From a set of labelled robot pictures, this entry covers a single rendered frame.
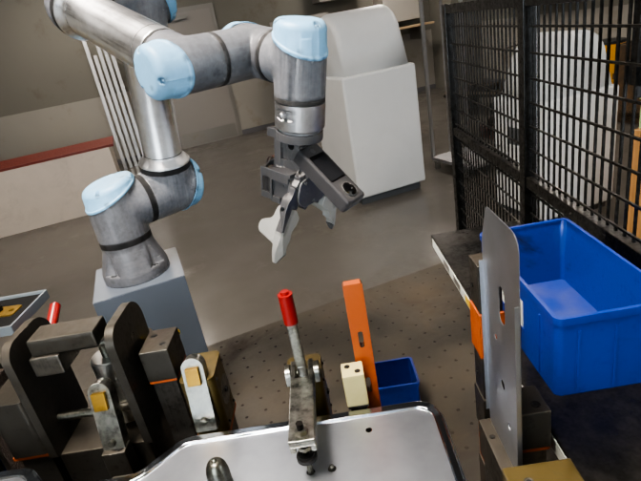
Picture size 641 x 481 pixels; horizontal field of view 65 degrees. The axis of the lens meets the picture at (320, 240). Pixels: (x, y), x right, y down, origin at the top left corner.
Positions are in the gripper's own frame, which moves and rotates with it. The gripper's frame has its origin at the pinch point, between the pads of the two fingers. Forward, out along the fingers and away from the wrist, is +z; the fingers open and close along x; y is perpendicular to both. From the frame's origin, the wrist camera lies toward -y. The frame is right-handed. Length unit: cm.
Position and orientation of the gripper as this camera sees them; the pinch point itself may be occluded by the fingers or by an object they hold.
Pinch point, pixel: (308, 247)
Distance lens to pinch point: 84.3
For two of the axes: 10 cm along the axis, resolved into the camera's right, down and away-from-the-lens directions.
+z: -0.3, 8.6, 5.1
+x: -6.2, 3.9, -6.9
